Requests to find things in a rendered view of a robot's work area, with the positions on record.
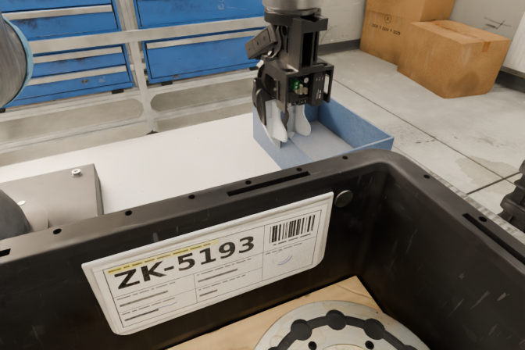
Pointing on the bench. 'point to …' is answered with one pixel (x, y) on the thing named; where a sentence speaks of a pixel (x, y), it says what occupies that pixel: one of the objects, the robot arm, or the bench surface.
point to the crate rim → (417, 187)
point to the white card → (208, 264)
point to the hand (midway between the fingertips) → (280, 137)
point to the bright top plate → (337, 329)
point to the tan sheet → (229, 337)
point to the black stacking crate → (490, 331)
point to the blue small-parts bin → (324, 136)
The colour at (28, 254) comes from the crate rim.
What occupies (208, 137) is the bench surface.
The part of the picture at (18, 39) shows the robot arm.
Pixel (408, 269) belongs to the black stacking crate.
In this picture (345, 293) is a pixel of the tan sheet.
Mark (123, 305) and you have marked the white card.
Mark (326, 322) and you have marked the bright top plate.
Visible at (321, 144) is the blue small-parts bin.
